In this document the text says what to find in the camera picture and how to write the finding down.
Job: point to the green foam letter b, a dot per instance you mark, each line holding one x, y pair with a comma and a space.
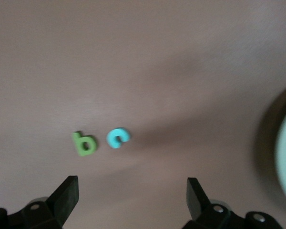
79, 143

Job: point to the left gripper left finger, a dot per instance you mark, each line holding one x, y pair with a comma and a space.
64, 202

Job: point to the cyan foam letter c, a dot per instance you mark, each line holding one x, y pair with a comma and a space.
110, 138

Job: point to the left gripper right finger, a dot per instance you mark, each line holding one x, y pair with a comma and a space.
197, 202

